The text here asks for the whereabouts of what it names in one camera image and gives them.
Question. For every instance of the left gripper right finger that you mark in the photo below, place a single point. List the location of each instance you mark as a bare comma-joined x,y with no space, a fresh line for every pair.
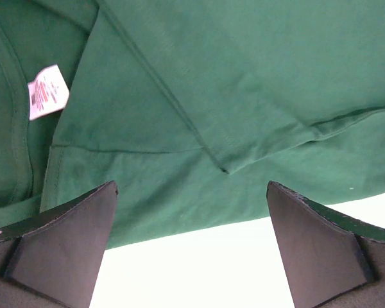
330,259

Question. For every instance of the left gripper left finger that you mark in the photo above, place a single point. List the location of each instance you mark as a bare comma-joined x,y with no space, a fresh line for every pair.
53,259

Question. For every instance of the dark green t shirt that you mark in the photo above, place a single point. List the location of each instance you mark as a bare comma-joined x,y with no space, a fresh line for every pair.
191,107

